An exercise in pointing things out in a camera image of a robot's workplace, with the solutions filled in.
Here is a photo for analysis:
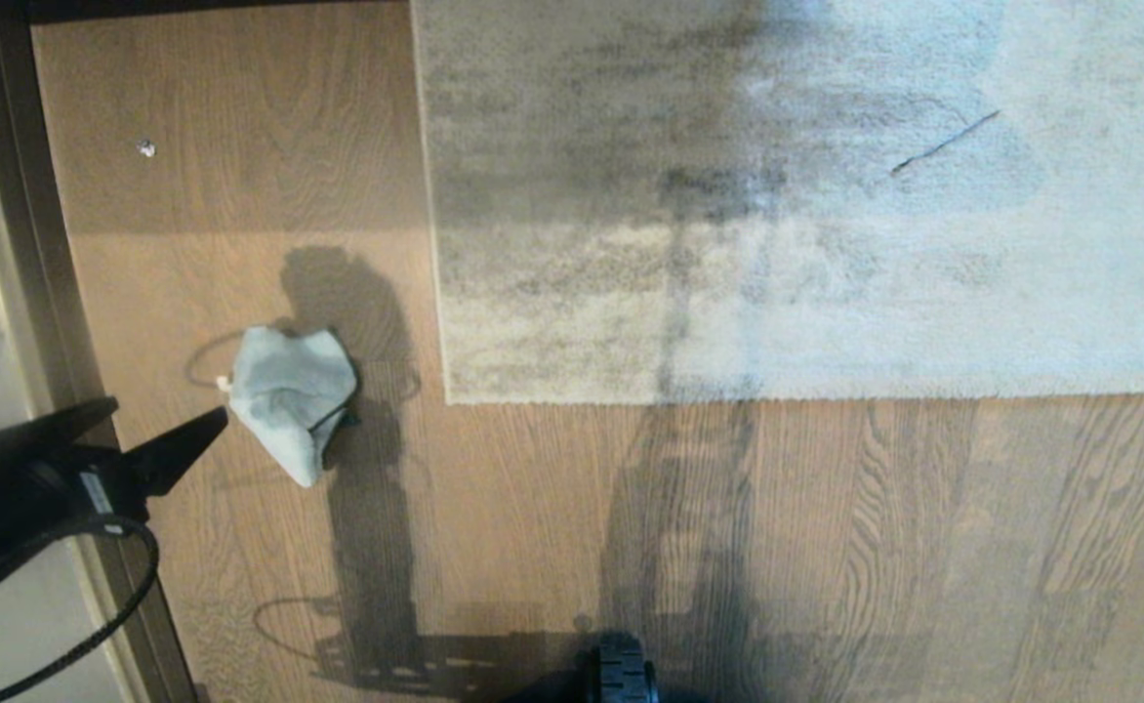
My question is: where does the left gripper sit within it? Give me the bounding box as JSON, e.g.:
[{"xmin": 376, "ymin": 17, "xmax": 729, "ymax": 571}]
[{"xmin": 0, "ymin": 395, "xmax": 231, "ymax": 626}]

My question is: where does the crumpled pale blue cloth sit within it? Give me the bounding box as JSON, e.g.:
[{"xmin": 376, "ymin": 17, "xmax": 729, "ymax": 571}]
[{"xmin": 218, "ymin": 325, "xmax": 361, "ymax": 489}]

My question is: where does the grey shaggy rug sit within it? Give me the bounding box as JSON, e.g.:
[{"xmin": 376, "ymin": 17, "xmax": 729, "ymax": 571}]
[{"xmin": 410, "ymin": 0, "xmax": 1144, "ymax": 407}]

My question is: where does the dark door threshold strip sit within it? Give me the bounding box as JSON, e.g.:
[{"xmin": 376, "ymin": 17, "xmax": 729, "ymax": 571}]
[{"xmin": 0, "ymin": 8, "xmax": 204, "ymax": 703}]

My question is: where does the black cable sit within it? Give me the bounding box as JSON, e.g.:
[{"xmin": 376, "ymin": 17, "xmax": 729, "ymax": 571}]
[{"xmin": 0, "ymin": 516, "xmax": 162, "ymax": 703}]

